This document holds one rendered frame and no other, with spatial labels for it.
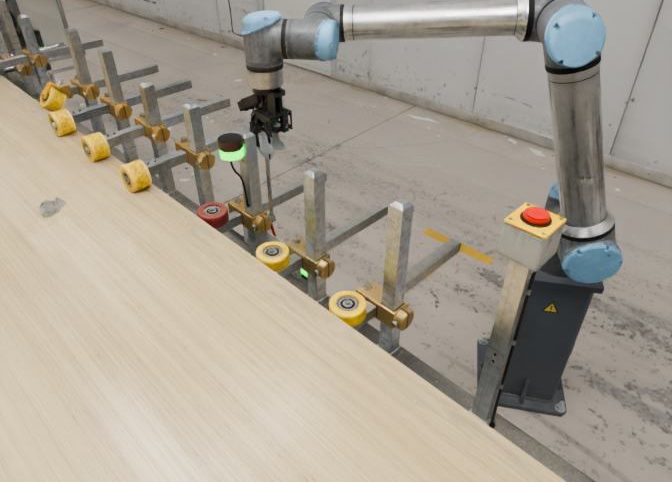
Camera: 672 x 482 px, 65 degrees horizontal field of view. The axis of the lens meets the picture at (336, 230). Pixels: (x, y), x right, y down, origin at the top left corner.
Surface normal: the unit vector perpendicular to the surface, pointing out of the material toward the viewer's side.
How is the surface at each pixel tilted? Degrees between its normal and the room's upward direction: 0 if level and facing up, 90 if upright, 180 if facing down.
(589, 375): 0
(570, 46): 83
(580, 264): 95
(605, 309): 0
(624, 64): 90
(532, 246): 90
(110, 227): 0
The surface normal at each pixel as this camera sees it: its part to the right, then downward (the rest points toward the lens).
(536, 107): -0.67, 0.44
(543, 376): -0.21, 0.58
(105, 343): 0.00, -0.81
